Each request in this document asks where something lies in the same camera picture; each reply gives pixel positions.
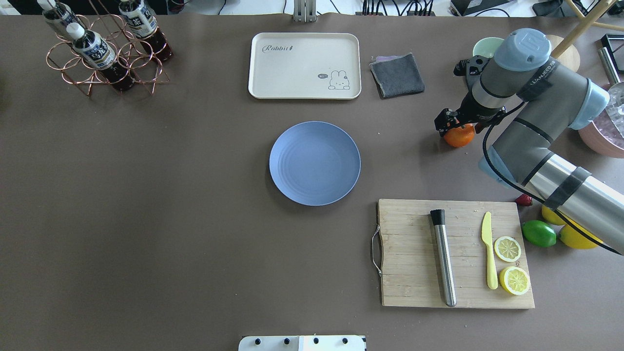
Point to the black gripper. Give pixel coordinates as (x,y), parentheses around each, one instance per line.
(466,110)

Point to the orange fruit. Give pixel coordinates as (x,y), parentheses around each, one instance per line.
(460,136)

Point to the blue plate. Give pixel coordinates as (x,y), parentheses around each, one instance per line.
(315,163)

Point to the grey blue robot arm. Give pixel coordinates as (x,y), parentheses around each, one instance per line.
(555,98)

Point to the green bowl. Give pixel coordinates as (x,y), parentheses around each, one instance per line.
(486,47)

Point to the grey folded cloth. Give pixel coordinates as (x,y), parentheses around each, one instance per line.
(397,75)

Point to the red strawberry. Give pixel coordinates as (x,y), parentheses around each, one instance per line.
(524,200)

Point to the steel muddler black tip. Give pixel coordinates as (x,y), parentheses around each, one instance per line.
(441,240)

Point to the wooden stand with round base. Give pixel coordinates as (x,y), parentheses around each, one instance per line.
(562,51)

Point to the yellow lemon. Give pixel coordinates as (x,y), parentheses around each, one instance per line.
(551,217)
(573,239)

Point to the pink bowl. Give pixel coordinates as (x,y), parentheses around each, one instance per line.
(602,136)

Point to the green lime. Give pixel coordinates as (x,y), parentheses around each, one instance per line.
(539,233)

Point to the lemon half slice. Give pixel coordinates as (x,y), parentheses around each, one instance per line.
(514,280)
(507,249)

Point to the yellow plastic knife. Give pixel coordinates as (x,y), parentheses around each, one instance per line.
(486,237)

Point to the wooden cutting board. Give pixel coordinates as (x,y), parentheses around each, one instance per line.
(410,272)

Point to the cream rabbit tray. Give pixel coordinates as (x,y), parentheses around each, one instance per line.
(305,65)

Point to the tea bottle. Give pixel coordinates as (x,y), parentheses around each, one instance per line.
(58,16)
(99,55)
(143,24)

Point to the aluminium frame post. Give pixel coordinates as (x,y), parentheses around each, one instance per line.
(304,11)

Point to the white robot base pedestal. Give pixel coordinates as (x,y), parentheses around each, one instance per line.
(303,343)

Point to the copper wire bottle rack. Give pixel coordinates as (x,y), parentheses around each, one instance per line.
(147,70)

